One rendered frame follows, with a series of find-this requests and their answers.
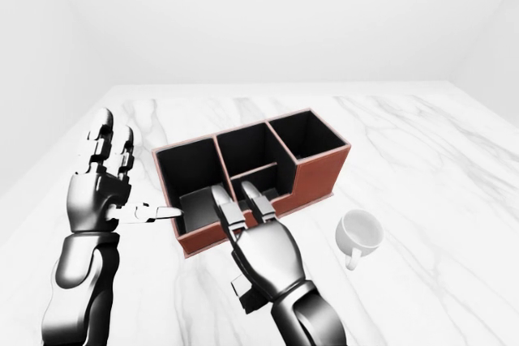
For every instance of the red-brown desk caddy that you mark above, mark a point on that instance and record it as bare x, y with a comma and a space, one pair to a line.
259, 167

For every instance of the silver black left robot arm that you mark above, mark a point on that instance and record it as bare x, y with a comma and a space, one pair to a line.
79, 289

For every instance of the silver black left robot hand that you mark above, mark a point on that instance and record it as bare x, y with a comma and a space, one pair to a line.
87, 204

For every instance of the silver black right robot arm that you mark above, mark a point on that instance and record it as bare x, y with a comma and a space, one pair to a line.
310, 315

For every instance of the white mug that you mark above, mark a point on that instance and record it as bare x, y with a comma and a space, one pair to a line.
359, 236

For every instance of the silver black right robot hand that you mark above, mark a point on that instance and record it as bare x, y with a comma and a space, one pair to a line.
271, 253

